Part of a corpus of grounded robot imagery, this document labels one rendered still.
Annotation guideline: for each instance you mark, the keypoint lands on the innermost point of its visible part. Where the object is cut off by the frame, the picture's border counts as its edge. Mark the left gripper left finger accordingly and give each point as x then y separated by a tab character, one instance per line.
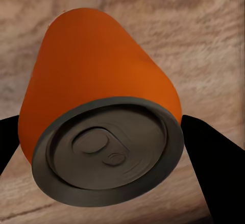
8	140

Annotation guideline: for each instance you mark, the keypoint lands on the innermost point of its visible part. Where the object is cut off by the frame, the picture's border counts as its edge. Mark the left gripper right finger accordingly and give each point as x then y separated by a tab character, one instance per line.
220	168

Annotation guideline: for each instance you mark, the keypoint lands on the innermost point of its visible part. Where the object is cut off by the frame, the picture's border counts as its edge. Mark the can of soda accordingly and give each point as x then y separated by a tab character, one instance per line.
100	122

